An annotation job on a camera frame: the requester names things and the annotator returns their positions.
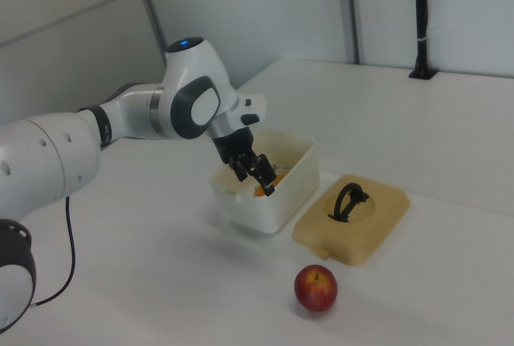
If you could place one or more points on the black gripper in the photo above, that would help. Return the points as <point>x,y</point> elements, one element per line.
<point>235,145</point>

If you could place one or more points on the orange toy fruit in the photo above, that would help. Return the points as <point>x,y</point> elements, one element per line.
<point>259,192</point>

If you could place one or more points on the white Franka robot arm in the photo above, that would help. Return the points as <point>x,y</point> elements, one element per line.
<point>48,157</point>

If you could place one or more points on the white plastic container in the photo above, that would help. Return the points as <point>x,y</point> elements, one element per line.
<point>289,201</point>

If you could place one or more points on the red toy apple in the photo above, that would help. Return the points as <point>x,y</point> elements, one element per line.
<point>316,290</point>

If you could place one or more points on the black pole with base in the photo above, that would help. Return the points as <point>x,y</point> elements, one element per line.
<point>421,21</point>

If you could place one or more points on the grey partition post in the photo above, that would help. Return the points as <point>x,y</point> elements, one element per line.
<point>350,9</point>
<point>150,5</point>

